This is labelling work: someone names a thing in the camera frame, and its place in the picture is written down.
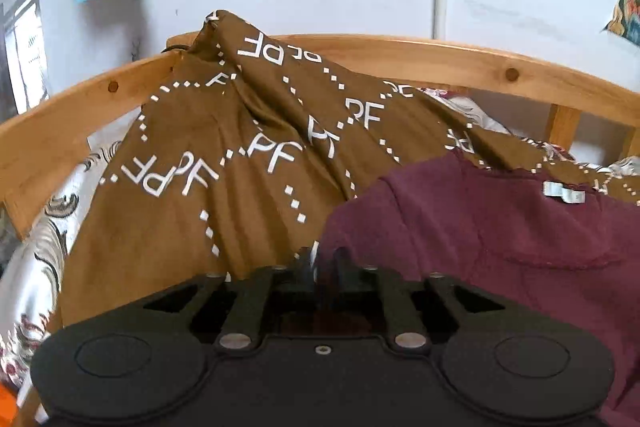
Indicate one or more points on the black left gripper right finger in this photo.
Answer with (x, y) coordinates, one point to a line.
(438, 314)

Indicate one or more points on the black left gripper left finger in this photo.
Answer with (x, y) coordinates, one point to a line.
(235, 316)

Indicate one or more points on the maroon small garment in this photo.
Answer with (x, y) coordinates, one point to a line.
(497, 230)

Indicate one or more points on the brown PF patterned blanket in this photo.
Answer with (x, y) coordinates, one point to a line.
(238, 160)

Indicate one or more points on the white floral bed sheet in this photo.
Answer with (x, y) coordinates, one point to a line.
(31, 282)

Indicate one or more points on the grey framed window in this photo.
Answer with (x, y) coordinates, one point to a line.
(26, 54)

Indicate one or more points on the wooden bed frame rail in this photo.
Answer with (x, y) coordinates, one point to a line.
(40, 148)

